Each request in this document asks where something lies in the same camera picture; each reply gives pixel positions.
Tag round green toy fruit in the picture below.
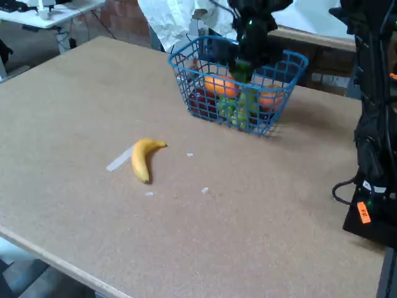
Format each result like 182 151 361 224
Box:
231 58 254 84

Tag orange toy fruit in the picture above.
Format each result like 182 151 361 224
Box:
203 74 240 99

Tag orange-red round toy fruit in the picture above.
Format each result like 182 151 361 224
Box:
258 83 285 112

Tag wooden bench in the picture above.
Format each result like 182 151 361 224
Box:
272 24 357 94

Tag dark red toy pomegranate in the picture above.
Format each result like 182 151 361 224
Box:
187 88 218 121

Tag green toy grapes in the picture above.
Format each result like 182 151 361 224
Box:
216 88 261 130

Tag crumpled white sheet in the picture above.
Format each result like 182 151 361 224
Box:
138 0 239 54

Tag yellow toy banana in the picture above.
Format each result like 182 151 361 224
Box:
131 138 169 184

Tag long white tape strip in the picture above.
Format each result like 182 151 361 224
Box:
106 144 136 172

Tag white desk leg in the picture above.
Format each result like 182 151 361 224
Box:
55 26 71 54

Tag white desk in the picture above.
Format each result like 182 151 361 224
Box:
0 0 106 30

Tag orange label tag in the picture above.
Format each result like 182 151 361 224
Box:
356 201 372 225

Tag looped black camera cable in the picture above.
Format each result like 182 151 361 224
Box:
210 0 241 19

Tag blue wire basket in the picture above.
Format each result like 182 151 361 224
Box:
169 35 310 138

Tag black base cable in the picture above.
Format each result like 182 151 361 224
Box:
332 177 362 206

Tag black metal post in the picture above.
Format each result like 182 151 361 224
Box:
376 246 397 298

